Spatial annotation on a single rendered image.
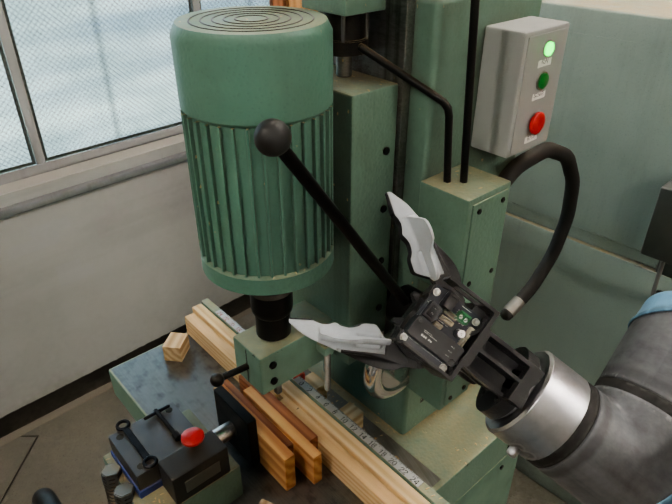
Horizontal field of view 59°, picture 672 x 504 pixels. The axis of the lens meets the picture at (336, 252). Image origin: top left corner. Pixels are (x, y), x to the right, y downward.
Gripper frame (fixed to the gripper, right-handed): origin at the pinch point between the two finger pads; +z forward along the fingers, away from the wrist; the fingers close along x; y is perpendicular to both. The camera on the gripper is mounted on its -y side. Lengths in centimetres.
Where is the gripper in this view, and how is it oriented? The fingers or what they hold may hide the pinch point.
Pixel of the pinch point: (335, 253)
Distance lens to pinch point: 55.4
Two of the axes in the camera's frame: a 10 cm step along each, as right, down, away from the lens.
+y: 0.9, -1.2, -9.9
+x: -6.1, 7.8, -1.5
